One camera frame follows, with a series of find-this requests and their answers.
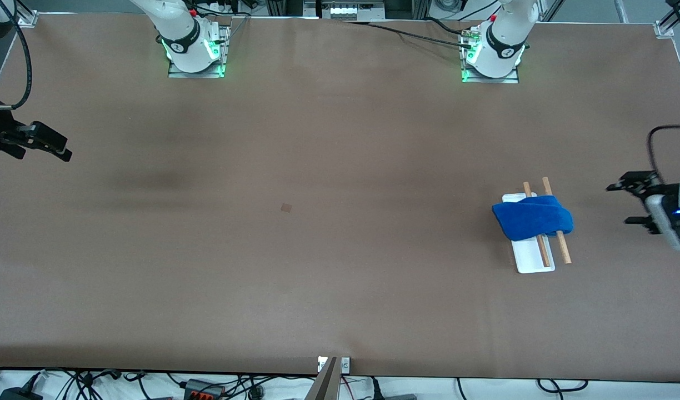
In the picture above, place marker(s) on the white socket strip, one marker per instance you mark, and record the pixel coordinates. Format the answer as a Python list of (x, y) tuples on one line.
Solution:
[(351, 10)]

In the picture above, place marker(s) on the white rack with wooden rods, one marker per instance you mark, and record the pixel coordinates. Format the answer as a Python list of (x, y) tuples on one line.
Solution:
[(531, 264)]

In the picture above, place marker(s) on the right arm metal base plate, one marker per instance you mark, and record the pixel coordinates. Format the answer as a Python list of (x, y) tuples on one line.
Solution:
[(198, 74)]

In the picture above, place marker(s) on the blue microfibre towel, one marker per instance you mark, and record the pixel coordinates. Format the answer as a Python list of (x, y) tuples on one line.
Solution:
[(531, 219)]

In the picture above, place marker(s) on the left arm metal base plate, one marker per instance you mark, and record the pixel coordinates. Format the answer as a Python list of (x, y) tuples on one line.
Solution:
[(493, 80)]

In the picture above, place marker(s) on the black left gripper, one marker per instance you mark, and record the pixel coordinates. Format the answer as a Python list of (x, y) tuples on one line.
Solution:
[(644, 188)]

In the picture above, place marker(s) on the brown camera post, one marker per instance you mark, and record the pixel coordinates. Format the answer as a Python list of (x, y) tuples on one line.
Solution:
[(324, 386)]

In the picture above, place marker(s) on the power strip with orange switches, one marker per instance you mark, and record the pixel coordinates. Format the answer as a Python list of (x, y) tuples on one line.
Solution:
[(204, 389)]

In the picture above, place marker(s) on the aluminium corner bracket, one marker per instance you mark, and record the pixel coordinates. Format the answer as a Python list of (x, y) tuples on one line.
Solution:
[(28, 18), (664, 29)]

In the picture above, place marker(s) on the silver metal bracket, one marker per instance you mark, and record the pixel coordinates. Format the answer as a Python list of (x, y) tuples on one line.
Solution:
[(345, 365)]

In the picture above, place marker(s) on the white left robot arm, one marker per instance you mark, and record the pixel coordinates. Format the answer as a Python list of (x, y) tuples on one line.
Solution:
[(498, 55)]

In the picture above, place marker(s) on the black power adapter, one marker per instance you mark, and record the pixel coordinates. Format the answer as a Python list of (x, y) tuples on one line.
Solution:
[(18, 394)]

